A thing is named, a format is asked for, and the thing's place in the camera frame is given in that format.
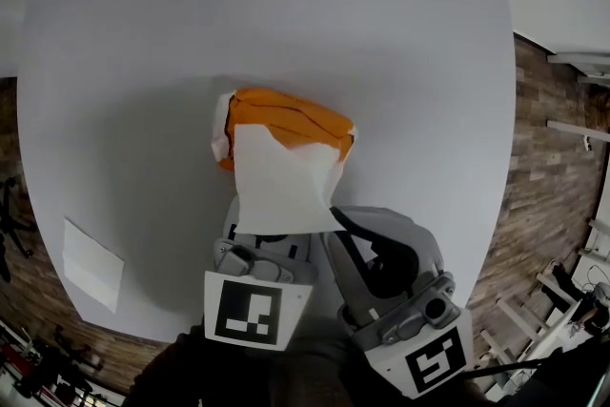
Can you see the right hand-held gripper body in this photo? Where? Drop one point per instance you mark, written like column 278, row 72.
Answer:
column 429, row 362

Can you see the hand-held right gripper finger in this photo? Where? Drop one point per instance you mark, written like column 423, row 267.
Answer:
column 350, row 283
column 412, row 229

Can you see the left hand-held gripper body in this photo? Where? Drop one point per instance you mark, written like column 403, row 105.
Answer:
column 252, row 310

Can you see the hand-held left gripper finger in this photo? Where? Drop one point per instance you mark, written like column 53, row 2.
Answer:
column 229, row 229
column 286, row 248

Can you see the white paper sheet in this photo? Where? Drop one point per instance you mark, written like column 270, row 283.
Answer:
column 276, row 186
column 93, row 262

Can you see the person's left forearm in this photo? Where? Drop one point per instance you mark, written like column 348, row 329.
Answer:
column 190, row 372

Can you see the person's torso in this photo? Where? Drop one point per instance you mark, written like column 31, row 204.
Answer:
column 310, row 376

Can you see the black bag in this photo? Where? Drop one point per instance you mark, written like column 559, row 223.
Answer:
column 572, row 383

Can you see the white power strip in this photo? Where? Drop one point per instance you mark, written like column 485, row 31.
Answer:
column 588, row 143

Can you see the black office chair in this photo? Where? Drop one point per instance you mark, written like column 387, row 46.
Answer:
column 9, row 224

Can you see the black and red equipment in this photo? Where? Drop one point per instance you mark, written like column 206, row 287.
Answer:
column 33, row 362

